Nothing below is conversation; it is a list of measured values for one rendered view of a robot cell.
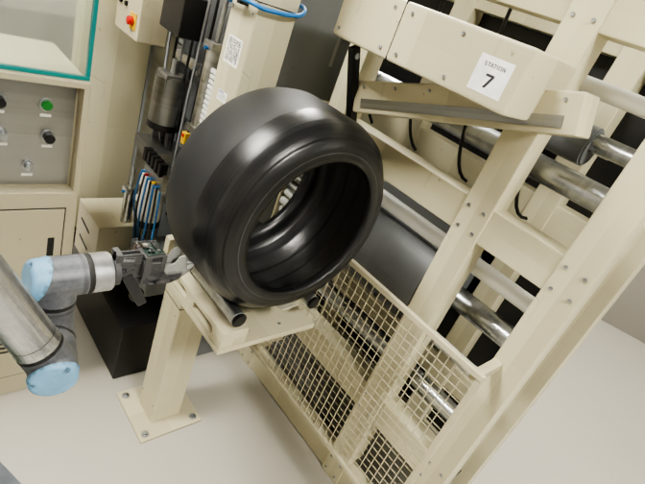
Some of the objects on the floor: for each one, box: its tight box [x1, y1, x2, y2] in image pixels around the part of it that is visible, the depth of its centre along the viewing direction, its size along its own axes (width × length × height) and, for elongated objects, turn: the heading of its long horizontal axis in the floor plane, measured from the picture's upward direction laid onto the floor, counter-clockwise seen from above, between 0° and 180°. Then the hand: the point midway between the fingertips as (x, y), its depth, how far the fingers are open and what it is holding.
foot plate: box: [116, 385, 202, 444], centre depth 203 cm, size 27×27×2 cm
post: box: [139, 0, 301, 423], centre depth 148 cm, size 13×13×250 cm
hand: (188, 267), depth 123 cm, fingers closed
